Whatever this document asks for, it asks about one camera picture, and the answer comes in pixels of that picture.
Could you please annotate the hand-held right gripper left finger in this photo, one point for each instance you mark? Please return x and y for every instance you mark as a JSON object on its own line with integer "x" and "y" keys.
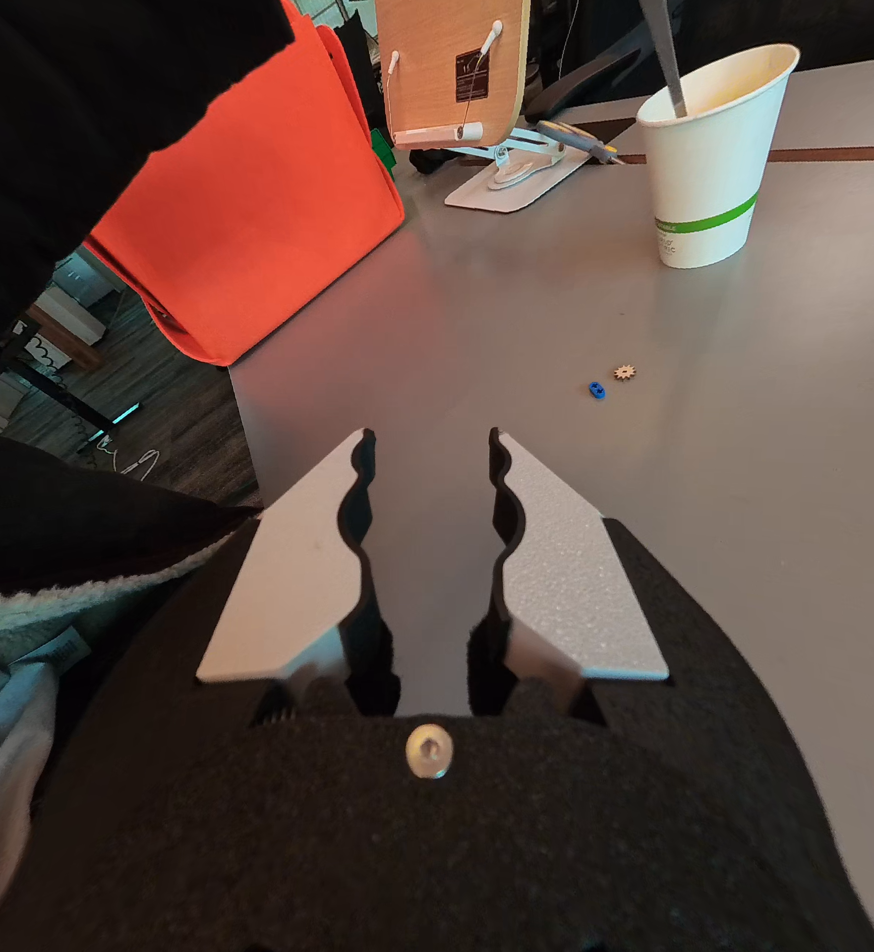
{"x": 288, "y": 580}

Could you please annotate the orange felt bag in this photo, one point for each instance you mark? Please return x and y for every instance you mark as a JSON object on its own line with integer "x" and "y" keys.
{"x": 258, "y": 223}

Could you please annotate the green bin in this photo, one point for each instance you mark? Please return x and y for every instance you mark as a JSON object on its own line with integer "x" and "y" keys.
{"x": 383, "y": 152}

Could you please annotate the person's left forearm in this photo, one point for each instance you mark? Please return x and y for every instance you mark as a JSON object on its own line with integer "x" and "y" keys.
{"x": 35, "y": 111}

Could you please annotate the grey desk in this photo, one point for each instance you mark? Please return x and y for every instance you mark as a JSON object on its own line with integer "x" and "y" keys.
{"x": 481, "y": 335}

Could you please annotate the small wooden gear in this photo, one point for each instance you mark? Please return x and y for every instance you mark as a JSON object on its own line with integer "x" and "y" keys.
{"x": 624, "y": 372}

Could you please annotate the black mesh office chair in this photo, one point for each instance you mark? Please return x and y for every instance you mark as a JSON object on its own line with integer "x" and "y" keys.
{"x": 593, "y": 74}

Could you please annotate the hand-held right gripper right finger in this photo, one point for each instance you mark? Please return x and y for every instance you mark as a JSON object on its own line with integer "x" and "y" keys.
{"x": 578, "y": 580}

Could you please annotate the wooden tablet stand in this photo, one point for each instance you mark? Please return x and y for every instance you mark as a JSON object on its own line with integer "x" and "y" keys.
{"x": 437, "y": 59}

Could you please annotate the grey yellow scissors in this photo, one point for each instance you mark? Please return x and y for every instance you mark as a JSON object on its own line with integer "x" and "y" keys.
{"x": 567, "y": 134}

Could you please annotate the white paper cup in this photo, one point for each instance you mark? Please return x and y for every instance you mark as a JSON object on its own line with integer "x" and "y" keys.
{"x": 704, "y": 186}

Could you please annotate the person's dark jacket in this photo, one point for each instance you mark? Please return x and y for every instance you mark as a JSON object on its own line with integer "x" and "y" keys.
{"x": 72, "y": 520}

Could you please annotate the metal tweezers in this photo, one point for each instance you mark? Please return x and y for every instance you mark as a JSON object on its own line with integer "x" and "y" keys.
{"x": 667, "y": 59}

